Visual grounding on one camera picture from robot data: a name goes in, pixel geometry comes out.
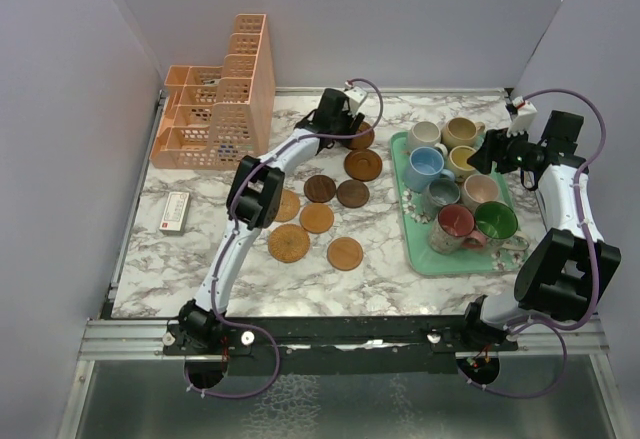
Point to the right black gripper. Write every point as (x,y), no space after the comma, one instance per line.
(494,149)

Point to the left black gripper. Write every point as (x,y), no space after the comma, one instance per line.
(349,121)

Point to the brown ringed wooden coaster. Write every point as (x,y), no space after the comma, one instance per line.
(364,140)

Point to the dark brown wooden coaster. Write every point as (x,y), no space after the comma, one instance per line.
(320,188)

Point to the dark walnut coaster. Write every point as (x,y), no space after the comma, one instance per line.
(352,193)

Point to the mint green tray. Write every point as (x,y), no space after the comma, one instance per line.
(416,228)

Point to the light wooden coaster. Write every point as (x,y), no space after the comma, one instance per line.
(345,253)
(316,218)

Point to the peach mesh file organizer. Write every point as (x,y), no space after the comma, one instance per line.
(216,115)

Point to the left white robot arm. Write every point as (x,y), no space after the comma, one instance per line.
(254,199)

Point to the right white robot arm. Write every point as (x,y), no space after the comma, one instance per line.
(564,277)

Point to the woven rattan coaster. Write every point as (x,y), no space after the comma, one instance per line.
(289,206)
(288,243)

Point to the light wooden front coaster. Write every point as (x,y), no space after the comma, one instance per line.
(345,253)

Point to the yellow mug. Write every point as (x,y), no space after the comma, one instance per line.
(457,162)

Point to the beige speckled mug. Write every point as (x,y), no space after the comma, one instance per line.
(461,131)

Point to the grey mug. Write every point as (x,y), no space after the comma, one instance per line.
(438,194)

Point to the light blue mug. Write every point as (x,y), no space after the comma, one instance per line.
(426,164)

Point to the white cream mug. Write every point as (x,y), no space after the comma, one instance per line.
(426,134)

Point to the green mug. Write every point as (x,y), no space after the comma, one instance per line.
(499,225)

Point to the red pink mug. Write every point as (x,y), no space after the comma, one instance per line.
(455,228)

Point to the small silver card box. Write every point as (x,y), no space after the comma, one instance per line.
(175,213)

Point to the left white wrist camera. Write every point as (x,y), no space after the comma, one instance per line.
(356,96)

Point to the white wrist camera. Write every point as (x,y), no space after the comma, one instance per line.
(522,113)
(356,96)

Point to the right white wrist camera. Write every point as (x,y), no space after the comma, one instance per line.
(522,113)

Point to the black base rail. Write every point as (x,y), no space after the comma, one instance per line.
(337,345)

